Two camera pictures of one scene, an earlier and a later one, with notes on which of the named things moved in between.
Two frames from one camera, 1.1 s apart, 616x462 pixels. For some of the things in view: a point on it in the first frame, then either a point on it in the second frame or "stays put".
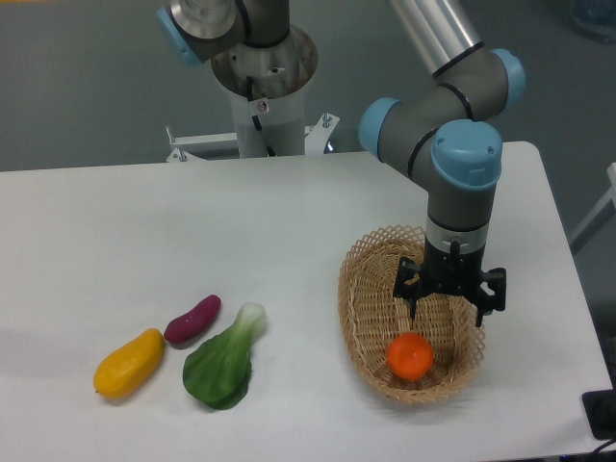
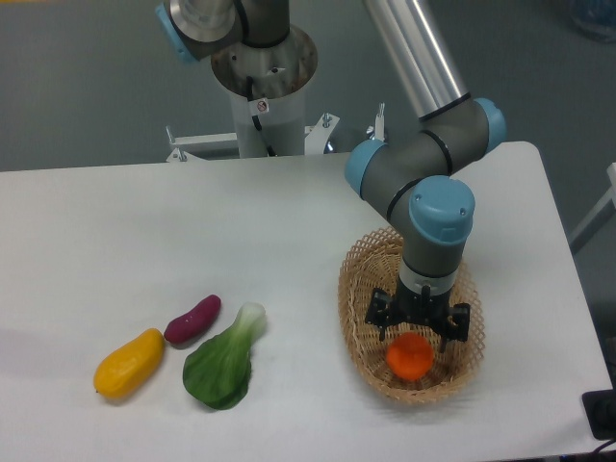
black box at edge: [601, 411] stays put
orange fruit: [410, 355] stays put
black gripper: [450, 272] -> [405, 305]
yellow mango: [127, 367] stays put
